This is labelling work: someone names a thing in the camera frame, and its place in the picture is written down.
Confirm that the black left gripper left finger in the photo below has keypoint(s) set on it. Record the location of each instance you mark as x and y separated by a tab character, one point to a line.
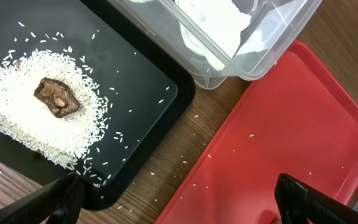
58	202

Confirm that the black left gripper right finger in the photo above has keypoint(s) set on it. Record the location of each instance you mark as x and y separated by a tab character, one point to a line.
298	203

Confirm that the brown food scrap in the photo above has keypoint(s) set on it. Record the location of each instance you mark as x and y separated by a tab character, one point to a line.
57	96

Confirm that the pile of rice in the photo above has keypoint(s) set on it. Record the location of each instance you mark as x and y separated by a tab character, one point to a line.
28	121

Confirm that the white paper napkin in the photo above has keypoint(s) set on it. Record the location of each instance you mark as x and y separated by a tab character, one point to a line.
221	37

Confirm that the black waste bin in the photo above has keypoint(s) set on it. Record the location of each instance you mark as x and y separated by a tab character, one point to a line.
145	95

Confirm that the red plastic tray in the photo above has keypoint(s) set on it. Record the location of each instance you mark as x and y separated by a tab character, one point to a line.
298	120

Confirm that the clear plastic bin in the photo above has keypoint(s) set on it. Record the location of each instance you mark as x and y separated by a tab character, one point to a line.
288	18

